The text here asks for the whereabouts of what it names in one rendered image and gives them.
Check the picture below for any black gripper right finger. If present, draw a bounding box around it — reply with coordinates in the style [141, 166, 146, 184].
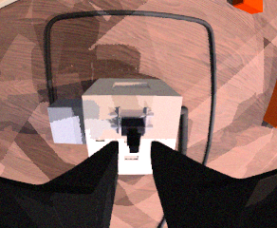
[150, 141, 277, 228]

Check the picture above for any black cable with grey plug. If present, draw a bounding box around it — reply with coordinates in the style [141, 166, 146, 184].
[45, 10, 217, 166]

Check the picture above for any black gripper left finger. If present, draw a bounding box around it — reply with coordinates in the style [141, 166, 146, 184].
[0, 140, 120, 228]

